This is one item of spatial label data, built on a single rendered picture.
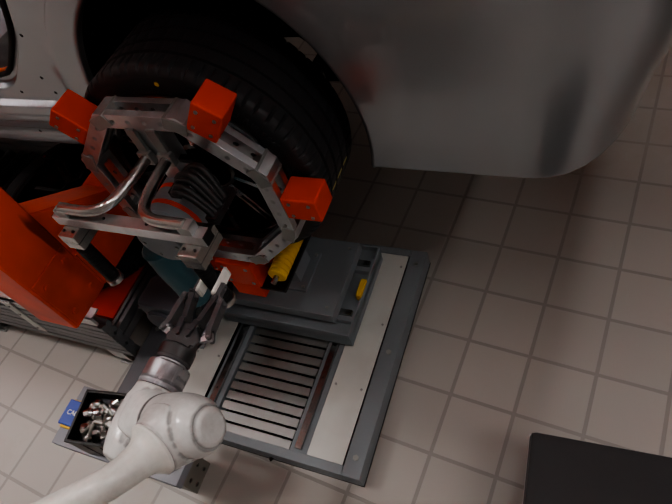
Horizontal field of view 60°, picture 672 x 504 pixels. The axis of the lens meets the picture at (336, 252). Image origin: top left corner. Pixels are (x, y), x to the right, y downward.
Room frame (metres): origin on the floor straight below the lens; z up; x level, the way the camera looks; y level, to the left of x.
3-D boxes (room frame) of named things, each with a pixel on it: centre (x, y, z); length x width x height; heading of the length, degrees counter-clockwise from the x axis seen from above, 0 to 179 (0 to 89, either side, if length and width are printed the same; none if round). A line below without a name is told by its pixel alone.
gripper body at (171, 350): (0.72, 0.37, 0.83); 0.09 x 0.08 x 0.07; 142
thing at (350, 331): (1.26, 0.16, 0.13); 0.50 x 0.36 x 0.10; 52
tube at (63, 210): (1.10, 0.42, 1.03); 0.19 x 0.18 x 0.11; 142
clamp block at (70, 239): (1.08, 0.53, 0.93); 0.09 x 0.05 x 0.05; 142
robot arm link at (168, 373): (0.66, 0.42, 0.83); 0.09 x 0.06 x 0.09; 52
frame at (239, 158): (1.13, 0.26, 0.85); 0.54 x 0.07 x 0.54; 52
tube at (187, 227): (0.97, 0.26, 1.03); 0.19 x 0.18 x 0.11; 142
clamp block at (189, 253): (0.87, 0.26, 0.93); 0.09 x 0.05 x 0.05; 142
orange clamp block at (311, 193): (0.94, 0.01, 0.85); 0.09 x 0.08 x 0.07; 52
